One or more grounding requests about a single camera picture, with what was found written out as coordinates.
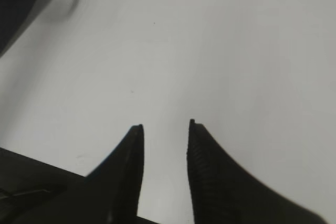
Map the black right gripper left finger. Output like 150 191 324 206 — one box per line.
16 125 144 223

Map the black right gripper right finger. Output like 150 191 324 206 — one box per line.
187 119 325 223

